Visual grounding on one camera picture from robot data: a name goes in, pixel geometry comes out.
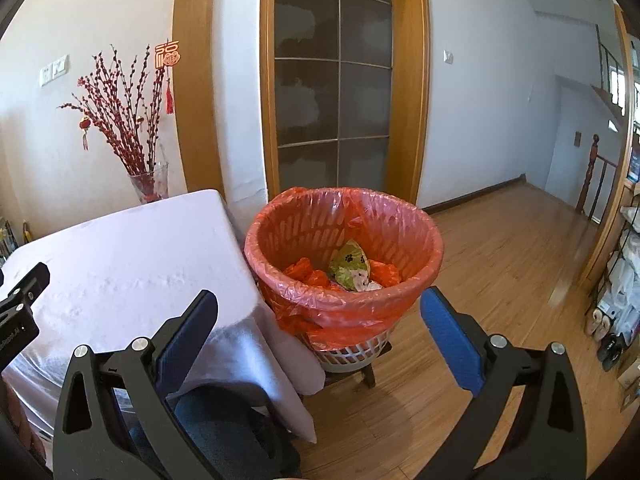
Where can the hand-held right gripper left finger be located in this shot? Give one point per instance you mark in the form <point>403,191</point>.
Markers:
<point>187,345</point>

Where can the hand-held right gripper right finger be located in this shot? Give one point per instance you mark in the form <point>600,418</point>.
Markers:
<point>452,340</point>

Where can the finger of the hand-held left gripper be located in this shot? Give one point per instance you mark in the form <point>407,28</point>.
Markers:
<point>30,280</point>

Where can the white plastic trash basket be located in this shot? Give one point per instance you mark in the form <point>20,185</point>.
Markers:
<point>350,355</point>

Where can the orange bin liner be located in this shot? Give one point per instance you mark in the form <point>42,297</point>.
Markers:
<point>320,305</point>

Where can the orange plastic bag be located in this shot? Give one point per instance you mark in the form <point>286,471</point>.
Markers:
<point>305,272</point>

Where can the dark wooden stool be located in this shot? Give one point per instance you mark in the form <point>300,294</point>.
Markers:
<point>370,377</point>

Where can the lavender tablecloth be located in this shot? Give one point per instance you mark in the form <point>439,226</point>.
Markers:
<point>125,260</point>

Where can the dark blue chair seat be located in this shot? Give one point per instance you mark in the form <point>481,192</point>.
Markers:
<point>225,435</point>

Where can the yellow-green paw print bag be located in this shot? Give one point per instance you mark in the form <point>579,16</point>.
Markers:
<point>350,260</point>

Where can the beige slippers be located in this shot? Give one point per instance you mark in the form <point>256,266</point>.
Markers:
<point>600,322</point>

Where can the glass vase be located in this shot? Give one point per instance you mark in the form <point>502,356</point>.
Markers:
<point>150,185</point>

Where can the black shoes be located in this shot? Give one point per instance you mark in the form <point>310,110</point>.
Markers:
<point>612,352</point>

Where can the red lantern ornament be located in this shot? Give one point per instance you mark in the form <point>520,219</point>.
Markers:
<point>85,124</point>

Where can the red berry branches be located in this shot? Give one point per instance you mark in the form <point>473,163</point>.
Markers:
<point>125,125</point>

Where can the black metal shoe rack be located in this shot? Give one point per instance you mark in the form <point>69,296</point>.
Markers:
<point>625,270</point>

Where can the white wall socket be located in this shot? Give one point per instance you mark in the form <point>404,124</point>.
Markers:
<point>46,75</point>
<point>60,66</point>

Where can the wooden stair railing post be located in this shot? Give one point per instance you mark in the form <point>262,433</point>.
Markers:
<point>594,160</point>

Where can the wooden wall trim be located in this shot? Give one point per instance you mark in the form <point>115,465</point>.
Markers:
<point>197,85</point>

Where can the glass door with wooden frame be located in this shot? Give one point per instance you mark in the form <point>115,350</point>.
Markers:
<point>330,110</point>

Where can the red tasselled wall ornament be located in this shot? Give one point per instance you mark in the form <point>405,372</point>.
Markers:
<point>167,55</point>

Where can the white light switch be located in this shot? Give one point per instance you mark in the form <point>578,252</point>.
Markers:
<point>448,56</point>

